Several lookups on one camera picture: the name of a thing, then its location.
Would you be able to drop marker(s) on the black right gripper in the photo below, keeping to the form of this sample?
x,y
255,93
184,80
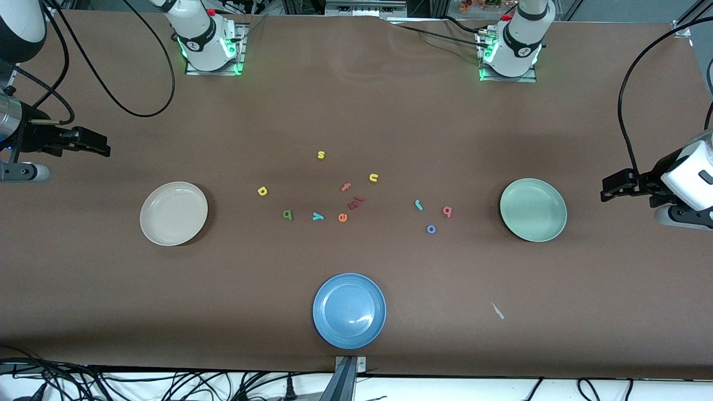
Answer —
x,y
34,137

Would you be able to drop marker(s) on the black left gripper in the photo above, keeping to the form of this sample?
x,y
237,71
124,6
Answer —
x,y
653,179

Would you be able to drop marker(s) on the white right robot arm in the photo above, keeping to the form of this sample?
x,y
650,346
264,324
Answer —
x,y
200,39

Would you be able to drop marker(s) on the pale green plate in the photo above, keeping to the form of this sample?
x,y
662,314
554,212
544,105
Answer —
x,y
533,210

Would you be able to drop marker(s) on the beige brown plate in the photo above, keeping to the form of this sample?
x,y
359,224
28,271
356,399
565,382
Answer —
x,y
174,214

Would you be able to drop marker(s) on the white tape scrap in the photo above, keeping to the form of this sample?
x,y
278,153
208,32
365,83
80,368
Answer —
x,y
497,311

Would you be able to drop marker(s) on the orange background object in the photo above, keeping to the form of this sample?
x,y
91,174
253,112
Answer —
x,y
473,4

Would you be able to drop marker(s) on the brown paper table cover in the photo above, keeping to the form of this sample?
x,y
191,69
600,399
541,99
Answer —
x,y
356,111

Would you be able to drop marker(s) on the blue plate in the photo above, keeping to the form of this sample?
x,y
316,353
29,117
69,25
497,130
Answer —
x,y
349,311

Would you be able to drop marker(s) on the grey power strip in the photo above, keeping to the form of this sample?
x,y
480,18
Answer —
x,y
362,8

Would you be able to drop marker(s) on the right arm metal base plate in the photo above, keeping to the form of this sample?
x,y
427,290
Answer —
x,y
214,72

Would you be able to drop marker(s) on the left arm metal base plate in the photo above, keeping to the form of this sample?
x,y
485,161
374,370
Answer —
x,y
507,79

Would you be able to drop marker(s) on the aluminium frame post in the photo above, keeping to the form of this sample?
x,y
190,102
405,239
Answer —
x,y
682,28

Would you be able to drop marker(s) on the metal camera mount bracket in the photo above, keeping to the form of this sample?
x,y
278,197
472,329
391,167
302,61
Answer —
x,y
345,379

